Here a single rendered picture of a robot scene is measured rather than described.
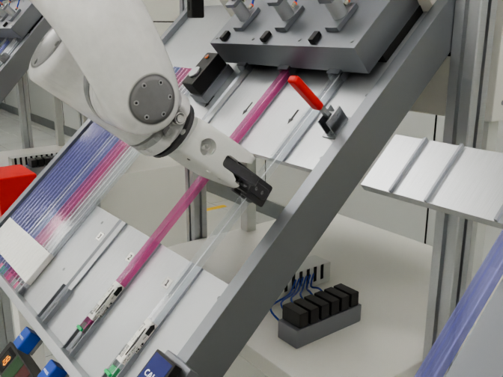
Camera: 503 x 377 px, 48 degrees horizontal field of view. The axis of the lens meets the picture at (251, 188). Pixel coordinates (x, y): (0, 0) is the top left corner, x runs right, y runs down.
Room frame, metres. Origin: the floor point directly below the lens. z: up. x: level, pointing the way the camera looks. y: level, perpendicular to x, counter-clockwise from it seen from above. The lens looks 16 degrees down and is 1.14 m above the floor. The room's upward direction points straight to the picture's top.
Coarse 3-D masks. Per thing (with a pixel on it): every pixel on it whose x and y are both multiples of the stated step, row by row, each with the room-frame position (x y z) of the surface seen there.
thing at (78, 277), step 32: (96, 224) 0.89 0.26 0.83; (128, 224) 0.84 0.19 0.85; (64, 256) 0.87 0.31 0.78; (96, 256) 0.82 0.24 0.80; (128, 256) 0.78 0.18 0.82; (160, 256) 0.74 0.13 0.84; (32, 288) 0.85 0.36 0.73; (64, 288) 0.80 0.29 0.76; (96, 288) 0.76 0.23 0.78; (128, 288) 0.72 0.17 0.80; (160, 288) 0.68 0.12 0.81; (192, 288) 0.65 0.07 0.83; (224, 288) 0.62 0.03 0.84; (64, 320) 0.74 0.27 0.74; (96, 320) 0.69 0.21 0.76; (128, 320) 0.67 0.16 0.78; (192, 320) 0.61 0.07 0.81; (96, 352) 0.65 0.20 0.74
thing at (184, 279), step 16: (336, 80) 0.81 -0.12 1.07; (320, 96) 0.80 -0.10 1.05; (304, 112) 0.79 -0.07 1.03; (304, 128) 0.78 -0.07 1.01; (288, 144) 0.76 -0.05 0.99; (272, 160) 0.75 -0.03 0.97; (240, 208) 0.71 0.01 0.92; (224, 224) 0.70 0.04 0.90; (208, 240) 0.69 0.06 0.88; (208, 256) 0.68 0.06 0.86; (192, 272) 0.66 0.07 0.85; (176, 288) 0.65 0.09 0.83; (160, 304) 0.64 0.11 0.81; (160, 320) 0.63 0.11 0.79; (112, 368) 0.60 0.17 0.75
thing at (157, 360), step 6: (156, 354) 0.54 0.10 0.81; (150, 360) 0.54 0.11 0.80; (156, 360) 0.53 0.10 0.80; (162, 360) 0.53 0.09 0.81; (150, 366) 0.53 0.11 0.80; (156, 366) 0.52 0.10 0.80; (162, 366) 0.52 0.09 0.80; (168, 366) 0.52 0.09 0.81; (144, 372) 0.53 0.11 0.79; (150, 372) 0.52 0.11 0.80; (156, 372) 0.52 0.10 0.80; (162, 372) 0.51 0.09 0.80
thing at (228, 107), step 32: (192, 32) 1.27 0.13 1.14; (192, 64) 1.15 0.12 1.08; (384, 64) 0.79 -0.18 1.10; (224, 96) 0.98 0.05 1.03; (256, 96) 0.92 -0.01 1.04; (288, 96) 0.87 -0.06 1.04; (352, 96) 0.78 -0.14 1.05; (224, 128) 0.90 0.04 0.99; (256, 128) 0.85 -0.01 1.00; (288, 128) 0.80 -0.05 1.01; (320, 128) 0.76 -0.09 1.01; (288, 160) 0.75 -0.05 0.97
